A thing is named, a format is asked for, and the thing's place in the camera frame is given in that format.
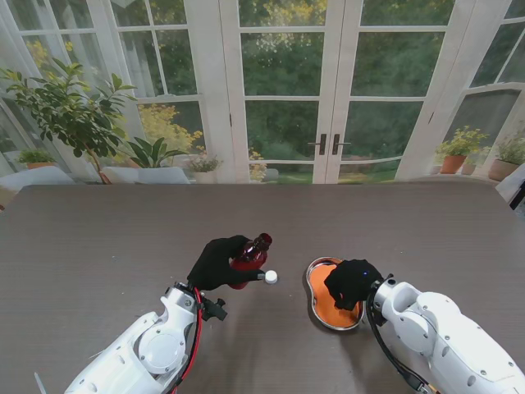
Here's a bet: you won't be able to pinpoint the dark door handle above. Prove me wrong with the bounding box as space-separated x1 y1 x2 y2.
331 133 353 156
308 133 327 156

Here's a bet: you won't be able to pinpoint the steel kidney tray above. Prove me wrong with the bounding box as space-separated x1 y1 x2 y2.
304 256 367 331

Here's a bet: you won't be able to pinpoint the yellow flowers in terracotta pot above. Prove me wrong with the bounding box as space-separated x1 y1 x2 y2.
434 126 490 175

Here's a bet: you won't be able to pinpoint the white chair with dark frame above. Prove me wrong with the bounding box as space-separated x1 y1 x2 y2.
495 163 525 211

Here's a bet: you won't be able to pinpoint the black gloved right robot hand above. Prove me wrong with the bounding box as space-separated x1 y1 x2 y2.
323 258 385 311

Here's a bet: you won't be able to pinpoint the pale grey sofa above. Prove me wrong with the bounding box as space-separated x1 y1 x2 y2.
0 166 77 208

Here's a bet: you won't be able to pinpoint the flowering plant in white pot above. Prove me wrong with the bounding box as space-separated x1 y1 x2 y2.
187 154 223 184

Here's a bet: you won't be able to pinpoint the orange oval tray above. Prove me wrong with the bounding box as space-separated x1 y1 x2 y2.
308 262 364 328

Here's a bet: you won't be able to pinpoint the black cable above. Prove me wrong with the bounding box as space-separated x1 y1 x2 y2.
366 295 436 394

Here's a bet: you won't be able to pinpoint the dark right door handle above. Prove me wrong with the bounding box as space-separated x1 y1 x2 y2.
331 133 353 156

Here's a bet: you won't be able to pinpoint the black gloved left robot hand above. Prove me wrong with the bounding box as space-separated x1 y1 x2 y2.
187 235 267 291

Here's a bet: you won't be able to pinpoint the red cable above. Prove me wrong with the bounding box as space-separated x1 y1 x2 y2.
170 286 205 393

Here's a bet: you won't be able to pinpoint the dark left door handle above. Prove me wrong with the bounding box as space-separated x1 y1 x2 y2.
308 133 327 156

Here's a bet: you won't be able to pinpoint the red transparent sample bottle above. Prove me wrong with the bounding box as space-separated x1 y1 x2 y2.
229 232 274 291

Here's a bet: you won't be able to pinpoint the broad leaf green plant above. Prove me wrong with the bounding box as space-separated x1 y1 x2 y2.
125 137 189 169

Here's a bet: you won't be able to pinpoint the plant in beige pot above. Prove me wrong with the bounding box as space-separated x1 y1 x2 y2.
487 135 525 182

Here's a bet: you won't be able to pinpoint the white planter box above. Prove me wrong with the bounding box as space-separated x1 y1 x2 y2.
101 166 190 185

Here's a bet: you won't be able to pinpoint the tall leafy green plant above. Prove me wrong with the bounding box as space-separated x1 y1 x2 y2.
0 57 139 185

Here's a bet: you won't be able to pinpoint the small plant in terracotta pot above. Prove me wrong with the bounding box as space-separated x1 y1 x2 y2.
16 148 57 170

